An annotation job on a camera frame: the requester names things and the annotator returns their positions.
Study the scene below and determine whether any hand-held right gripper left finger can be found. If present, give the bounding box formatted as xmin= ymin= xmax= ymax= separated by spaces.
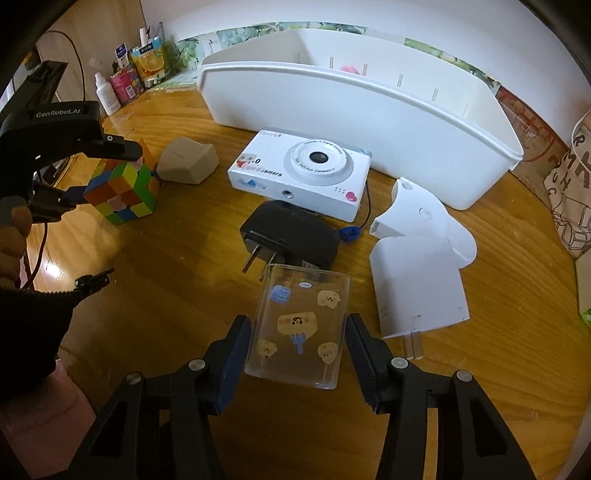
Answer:
xmin=69 ymin=315 xmax=253 ymax=480

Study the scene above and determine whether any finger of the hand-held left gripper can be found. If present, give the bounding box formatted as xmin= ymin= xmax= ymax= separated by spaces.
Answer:
xmin=69 ymin=133 xmax=144 ymax=162
xmin=30 ymin=181 xmax=94 ymax=223

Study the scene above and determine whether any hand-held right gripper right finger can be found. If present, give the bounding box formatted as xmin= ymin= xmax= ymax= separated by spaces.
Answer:
xmin=345 ymin=314 xmax=522 ymax=480

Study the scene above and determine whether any multicoloured puzzle cube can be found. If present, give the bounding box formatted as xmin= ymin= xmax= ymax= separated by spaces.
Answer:
xmin=83 ymin=136 xmax=161 ymax=227

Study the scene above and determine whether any clear cheese-print case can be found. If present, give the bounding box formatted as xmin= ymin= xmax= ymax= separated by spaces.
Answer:
xmin=244 ymin=263 xmax=352 ymax=391

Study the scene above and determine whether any black power adapter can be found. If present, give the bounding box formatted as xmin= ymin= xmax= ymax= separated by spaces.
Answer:
xmin=239 ymin=200 xmax=341 ymax=282

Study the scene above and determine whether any white whale-shaped holder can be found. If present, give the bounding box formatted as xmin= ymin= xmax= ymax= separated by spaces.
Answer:
xmin=372 ymin=176 xmax=478 ymax=268

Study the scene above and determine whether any white plastic storage bin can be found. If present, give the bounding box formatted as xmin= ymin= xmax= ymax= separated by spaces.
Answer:
xmin=198 ymin=28 xmax=525 ymax=210

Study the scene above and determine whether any person's left forearm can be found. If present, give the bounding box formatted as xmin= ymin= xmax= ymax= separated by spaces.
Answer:
xmin=0 ymin=268 xmax=115 ymax=402

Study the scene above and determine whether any person's left hand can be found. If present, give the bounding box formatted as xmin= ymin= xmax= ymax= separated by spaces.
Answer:
xmin=0 ymin=194 xmax=33 ymax=291

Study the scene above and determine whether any pink printed can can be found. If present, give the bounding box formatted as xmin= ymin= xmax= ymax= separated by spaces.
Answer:
xmin=109 ymin=69 xmax=141 ymax=100

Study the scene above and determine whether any beige stone-shaped block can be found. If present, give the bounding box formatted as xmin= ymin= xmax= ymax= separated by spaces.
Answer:
xmin=157 ymin=136 xmax=219 ymax=186

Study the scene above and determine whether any yellow fruit-print pouch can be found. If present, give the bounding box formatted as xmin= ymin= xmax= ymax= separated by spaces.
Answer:
xmin=129 ymin=37 xmax=167 ymax=88

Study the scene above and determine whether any white power adapter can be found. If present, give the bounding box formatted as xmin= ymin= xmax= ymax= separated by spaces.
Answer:
xmin=368 ymin=231 xmax=471 ymax=361

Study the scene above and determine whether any leaf-print board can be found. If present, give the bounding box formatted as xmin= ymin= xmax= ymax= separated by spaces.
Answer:
xmin=164 ymin=25 xmax=502 ymax=93

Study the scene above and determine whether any printed canvas bag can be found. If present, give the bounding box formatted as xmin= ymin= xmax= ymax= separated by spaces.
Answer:
xmin=542 ymin=108 xmax=591 ymax=259

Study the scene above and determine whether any brown printed cardboard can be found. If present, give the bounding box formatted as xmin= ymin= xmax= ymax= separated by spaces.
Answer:
xmin=494 ymin=88 xmax=571 ymax=185

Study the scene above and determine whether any black cable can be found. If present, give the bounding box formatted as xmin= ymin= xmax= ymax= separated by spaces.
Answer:
xmin=37 ymin=31 xmax=88 ymax=109

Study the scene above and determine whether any white compact camera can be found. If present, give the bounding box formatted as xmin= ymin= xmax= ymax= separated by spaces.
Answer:
xmin=227 ymin=127 xmax=373 ymax=243

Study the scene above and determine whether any white cable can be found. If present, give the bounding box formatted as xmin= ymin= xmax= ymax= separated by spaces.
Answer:
xmin=570 ymin=111 xmax=591 ymax=154

